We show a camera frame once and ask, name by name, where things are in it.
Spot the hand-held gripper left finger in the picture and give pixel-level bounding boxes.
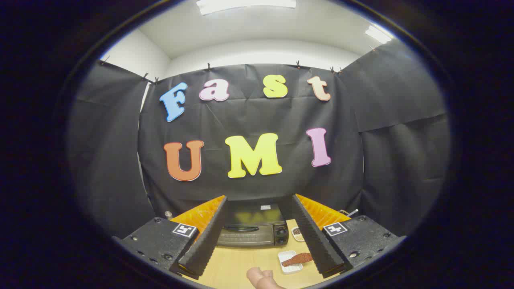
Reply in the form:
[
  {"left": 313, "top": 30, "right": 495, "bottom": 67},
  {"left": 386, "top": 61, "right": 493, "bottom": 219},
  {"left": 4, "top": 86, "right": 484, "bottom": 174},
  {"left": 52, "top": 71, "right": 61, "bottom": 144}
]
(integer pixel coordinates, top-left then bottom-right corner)
[{"left": 112, "top": 195, "right": 228, "bottom": 280}]

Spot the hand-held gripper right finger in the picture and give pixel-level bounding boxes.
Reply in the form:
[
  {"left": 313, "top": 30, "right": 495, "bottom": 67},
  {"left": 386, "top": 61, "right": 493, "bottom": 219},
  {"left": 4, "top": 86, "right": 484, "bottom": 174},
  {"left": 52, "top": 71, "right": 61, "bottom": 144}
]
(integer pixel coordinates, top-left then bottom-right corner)
[{"left": 290, "top": 194, "right": 406, "bottom": 279}]

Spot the white rectangular tray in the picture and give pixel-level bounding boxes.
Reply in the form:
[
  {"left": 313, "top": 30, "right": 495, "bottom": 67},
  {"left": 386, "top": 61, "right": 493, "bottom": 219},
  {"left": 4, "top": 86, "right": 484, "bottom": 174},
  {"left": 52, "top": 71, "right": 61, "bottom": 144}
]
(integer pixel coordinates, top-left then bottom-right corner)
[{"left": 278, "top": 250, "right": 304, "bottom": 274}]

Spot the brown meat piece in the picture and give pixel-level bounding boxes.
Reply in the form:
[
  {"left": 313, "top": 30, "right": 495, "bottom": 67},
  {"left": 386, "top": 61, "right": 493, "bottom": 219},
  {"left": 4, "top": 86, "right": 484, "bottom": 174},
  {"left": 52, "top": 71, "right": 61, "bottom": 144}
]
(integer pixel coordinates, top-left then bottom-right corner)
[{"left": 281, "top": 253, "right": 314, "bottom": 267}]

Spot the black toaster oven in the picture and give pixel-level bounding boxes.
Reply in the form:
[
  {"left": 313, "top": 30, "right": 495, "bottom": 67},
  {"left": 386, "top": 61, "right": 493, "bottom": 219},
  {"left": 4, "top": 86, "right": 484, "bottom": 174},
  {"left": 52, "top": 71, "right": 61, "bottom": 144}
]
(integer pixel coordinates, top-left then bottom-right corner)
[{"left": 217, "top": 202, "right": 290, "bottom": 247}]

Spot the small ceiling light panel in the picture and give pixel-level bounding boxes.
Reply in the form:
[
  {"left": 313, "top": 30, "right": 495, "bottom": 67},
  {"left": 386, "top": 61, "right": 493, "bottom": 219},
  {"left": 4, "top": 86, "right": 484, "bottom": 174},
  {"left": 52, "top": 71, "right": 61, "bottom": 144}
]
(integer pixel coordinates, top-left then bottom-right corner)
[{"left": 365, "top": 25, "right": 393, "bottom": 44}]

